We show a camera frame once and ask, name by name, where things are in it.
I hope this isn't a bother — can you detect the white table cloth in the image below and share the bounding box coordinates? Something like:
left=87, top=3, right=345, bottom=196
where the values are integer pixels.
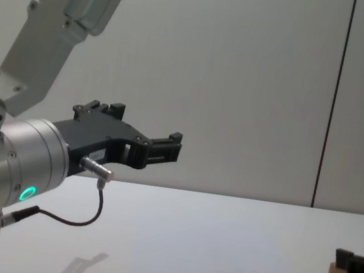
left=0, top=162, right=364, bottom=273

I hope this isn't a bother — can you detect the thin dark gripper cable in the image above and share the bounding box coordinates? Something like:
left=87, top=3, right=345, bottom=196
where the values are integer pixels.
left=2, top=145, right=119, bottom=237

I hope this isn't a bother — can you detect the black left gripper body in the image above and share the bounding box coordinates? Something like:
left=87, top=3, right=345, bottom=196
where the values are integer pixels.
left=46, top=104, right=145, bottom=186

